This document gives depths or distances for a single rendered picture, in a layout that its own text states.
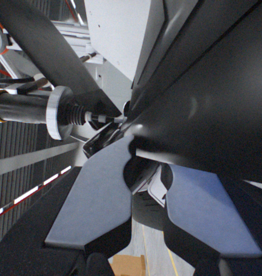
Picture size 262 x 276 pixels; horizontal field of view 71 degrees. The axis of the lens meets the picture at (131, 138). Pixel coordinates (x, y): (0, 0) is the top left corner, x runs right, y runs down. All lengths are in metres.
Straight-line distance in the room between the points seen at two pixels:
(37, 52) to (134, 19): 0.26
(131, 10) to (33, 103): 0.33
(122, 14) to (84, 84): 0.24
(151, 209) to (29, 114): 0.35
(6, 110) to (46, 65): 0.09
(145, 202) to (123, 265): 7.81
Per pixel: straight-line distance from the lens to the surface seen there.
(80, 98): 0.32
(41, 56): 0.33
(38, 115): 0.26
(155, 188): 0.31
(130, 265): 8.25
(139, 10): 0.49
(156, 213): 0.50
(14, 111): 0.27
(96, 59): 0.82
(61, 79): 0.32
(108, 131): 0.29
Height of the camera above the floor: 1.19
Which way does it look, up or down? 1 degrees down
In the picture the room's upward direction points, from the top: 83 degrees counter-clockwise
